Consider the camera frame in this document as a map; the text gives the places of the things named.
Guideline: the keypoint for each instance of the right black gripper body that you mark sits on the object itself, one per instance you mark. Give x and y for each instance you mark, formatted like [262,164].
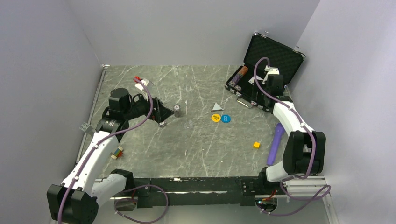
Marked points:
[260,95]

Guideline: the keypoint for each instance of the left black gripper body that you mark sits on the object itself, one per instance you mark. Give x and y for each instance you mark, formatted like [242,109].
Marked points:
[155,115]

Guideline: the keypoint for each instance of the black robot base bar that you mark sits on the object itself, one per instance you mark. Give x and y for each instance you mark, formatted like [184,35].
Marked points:
[241,190]

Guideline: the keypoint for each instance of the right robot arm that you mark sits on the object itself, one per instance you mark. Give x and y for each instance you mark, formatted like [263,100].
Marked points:
[305,149]

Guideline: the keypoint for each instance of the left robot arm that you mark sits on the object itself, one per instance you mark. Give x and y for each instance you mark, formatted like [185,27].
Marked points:
[78,198]

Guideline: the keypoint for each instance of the ace of spades card deck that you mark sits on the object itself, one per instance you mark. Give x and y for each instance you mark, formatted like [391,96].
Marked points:
[252,81]

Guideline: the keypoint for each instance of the purple orange chip row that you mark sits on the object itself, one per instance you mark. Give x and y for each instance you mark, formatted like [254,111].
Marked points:
[239,75]

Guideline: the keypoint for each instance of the purple cylinder tool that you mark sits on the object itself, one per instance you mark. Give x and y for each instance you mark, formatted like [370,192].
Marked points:
[278,133]

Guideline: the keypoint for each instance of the blue round button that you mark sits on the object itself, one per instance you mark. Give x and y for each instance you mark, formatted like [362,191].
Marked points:
[225,118]

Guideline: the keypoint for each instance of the black aluminium poker case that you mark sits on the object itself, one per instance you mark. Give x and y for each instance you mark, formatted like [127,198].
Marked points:
[263,51]

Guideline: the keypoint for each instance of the white triangle dealer piece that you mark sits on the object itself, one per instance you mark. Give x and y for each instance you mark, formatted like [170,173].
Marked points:
[216,108]

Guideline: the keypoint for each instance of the yellow cube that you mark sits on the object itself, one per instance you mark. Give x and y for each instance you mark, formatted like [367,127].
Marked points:
[256,145]

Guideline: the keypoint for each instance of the yellow round button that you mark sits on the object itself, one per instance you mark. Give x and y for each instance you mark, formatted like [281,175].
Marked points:
[216,118]

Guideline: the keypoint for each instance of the colourful wooden toy block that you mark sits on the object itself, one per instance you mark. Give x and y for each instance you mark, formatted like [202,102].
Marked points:
[117,153]

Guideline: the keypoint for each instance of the grey lego brick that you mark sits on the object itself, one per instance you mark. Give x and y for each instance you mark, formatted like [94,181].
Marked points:
[86,128]

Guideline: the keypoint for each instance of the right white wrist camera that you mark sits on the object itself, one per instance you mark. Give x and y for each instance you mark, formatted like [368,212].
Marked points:
[270,71]

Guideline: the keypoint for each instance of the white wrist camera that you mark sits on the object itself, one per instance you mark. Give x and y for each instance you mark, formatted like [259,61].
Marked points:
[142,84]
[270,71]

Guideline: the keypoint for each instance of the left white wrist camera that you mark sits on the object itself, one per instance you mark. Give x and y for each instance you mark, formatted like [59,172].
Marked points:
[142,84]

